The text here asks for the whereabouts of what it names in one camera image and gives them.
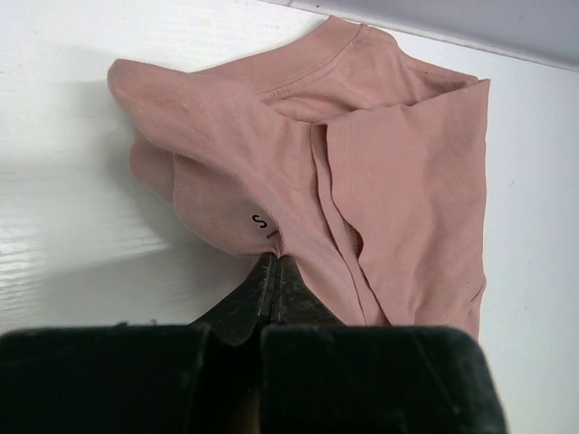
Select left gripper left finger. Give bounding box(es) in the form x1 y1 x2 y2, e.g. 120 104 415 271
1 254 277 433

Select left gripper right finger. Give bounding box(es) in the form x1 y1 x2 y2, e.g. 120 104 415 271
261 257 508 433

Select pink t shirt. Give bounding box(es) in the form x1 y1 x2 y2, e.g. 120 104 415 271
108 17 489 336

